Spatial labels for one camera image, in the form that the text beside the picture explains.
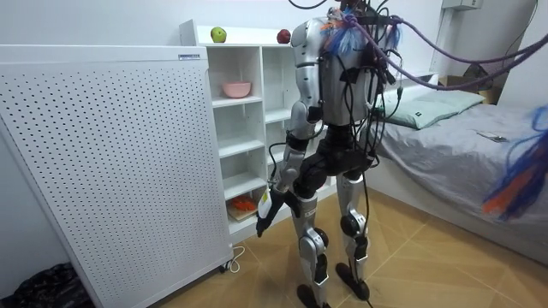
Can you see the orange soft toy on board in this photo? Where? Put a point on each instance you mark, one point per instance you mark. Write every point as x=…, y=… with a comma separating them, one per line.
x=242, y=204

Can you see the red apple soft toy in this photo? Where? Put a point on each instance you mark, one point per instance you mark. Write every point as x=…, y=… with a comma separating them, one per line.
x=283, y=37

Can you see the pink bowl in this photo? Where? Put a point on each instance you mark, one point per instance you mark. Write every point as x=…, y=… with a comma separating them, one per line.
x=236, y=90

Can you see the black plastic bag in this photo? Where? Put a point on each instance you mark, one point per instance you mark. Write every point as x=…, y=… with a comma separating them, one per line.
x=47, y=288

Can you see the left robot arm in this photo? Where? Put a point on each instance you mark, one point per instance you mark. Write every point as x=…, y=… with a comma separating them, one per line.
x=306, y=72

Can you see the white shelf unit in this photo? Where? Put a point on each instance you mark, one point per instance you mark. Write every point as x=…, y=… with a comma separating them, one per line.
x=240, y=145

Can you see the small flat device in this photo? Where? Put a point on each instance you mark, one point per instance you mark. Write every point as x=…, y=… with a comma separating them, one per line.
x=492, y=136

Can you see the white wall unit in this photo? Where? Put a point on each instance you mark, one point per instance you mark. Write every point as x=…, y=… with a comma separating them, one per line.
x=462, y=4

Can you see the green apple soft toy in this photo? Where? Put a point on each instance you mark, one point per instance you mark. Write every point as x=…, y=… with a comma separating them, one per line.
x=218, y=35

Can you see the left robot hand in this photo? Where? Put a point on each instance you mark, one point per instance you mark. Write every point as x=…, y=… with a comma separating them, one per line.
x=266, y=209

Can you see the pale green pillow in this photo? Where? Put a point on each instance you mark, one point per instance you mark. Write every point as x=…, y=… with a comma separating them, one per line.
x=432, y=109

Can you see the grey bed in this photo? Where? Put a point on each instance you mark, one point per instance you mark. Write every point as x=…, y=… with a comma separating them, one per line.
x=445, y=171

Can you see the robot body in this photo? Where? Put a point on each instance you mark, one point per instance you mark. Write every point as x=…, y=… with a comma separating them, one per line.
x=338, y=98

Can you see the cardboard box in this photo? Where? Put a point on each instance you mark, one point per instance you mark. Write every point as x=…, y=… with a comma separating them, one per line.
x=490, y=94

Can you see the white perforated panel cabinet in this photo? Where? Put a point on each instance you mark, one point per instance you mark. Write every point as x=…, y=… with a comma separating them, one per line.
x=107, y=171

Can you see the robot legs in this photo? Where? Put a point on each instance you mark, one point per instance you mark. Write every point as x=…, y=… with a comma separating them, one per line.
x=309, y=244

